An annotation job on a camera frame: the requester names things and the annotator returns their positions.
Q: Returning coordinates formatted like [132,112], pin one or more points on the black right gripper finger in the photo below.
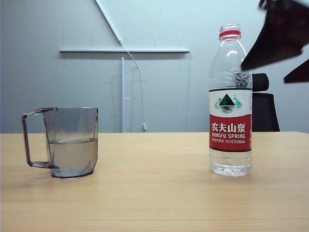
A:
[299,76]

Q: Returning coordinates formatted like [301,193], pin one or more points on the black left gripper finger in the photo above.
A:
[282,31]

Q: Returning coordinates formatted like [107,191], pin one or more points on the clear mineral water bottle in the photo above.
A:
[230,125]

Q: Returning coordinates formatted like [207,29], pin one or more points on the transparent grey plastic mug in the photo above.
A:
[72,152]

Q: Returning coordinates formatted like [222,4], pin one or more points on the black mesh office chair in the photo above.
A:
[265,113]

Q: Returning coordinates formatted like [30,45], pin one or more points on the white horizontal wall conduit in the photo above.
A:
[120,50]

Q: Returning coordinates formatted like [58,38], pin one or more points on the white vertical wall conduit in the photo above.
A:
[123,96]

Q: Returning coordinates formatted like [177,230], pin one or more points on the white diagonal wall conduit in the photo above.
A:
[109,19]

